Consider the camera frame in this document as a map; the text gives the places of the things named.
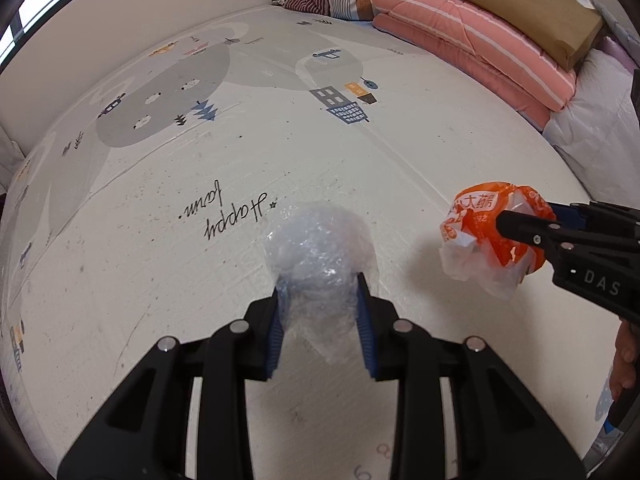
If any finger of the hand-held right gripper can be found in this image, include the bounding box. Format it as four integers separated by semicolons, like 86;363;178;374
495;210;640;275
545;201;640;248

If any person's right hand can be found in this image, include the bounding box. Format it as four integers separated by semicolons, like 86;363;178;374
610;320;640;401

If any clear bubble wrap ball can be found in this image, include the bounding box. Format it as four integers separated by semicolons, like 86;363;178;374
263;202;379;365

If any brown pillow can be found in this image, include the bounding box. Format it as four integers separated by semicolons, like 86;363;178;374
432;0;604;72

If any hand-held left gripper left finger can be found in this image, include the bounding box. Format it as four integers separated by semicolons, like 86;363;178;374
57;285;288;480

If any window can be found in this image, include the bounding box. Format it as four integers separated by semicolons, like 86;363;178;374
0;0;101;61

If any lavender quilt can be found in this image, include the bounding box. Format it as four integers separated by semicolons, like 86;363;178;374
600;35;637;67

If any orange plastic bag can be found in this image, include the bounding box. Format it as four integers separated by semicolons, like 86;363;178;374
438;180;558;301

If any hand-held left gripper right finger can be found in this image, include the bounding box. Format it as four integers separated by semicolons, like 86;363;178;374
356;272;587;480

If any white plastic-wrapped bedding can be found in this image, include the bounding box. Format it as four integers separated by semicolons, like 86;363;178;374
542;47;640;206

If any pink striped quilt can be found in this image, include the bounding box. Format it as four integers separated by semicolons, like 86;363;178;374
368;0;578;111
374;12;553;131

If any printed play mat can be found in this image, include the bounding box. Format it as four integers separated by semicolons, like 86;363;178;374
0;4;621;480

